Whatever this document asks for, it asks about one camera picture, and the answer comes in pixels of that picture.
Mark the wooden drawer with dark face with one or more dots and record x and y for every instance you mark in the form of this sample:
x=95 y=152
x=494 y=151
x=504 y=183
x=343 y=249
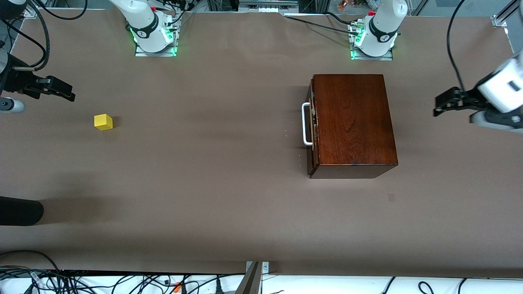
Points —
x=311 y=122

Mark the dark metal bar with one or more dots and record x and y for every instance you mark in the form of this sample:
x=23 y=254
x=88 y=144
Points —
x=250 y=283

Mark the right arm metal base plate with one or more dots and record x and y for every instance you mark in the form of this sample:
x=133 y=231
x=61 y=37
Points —
x=141 y=54

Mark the aluminium frame profile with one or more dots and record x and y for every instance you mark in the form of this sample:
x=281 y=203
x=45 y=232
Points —
x=499 y=20

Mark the silver power strip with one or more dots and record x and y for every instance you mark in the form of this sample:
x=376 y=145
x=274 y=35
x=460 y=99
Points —
x=267 y=7

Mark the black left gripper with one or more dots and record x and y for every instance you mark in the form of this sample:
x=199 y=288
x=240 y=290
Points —
x=470 y=98

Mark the black cylindrical object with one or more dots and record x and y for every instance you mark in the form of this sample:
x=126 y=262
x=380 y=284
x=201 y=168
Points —
x=20 y=211

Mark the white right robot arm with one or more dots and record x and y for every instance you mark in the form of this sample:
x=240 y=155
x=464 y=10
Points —
x=143 y=20

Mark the dark brown wooden cabinet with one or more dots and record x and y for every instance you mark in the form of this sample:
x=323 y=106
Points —
x=355 y=118

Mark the yellow block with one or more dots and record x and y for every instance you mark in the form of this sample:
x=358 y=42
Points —
x=103 y=122

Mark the aluminium bracket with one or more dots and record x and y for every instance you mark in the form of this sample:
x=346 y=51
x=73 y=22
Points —
x=264 y=267

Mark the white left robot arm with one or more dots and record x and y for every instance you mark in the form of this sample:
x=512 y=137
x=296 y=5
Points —
x=382 y=28

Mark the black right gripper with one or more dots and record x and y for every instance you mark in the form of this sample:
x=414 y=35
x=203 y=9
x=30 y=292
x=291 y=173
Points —
x=19 y=81

